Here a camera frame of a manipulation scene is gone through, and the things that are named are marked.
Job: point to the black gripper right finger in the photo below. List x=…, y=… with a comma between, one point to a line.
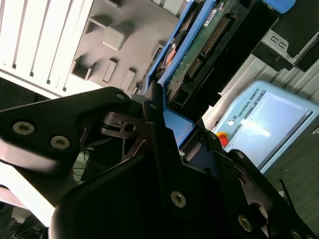
x=231, y=179

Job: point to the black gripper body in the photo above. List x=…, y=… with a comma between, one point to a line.
x=112, y=211

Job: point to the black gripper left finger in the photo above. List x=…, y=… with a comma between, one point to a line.
x=49, y=119

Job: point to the hard disk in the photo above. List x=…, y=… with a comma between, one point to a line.
x=199, y=49

